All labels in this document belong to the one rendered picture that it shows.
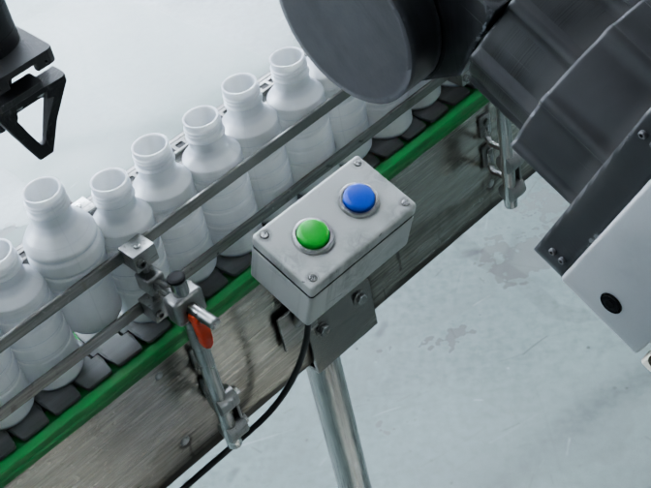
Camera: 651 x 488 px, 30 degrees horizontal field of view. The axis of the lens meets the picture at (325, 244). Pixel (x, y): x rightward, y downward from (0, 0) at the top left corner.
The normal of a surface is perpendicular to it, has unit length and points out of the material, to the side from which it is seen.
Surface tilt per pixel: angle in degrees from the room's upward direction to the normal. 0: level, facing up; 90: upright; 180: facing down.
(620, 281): 90
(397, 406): 0
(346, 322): 90
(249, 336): 90
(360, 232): 20
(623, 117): 57
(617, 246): 90
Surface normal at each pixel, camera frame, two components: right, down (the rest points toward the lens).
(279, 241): 0.07, -0.54
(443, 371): -0.17, -0.72
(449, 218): 0.69, 0.39
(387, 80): -0.70, 0.57
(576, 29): -0.19, -0.07
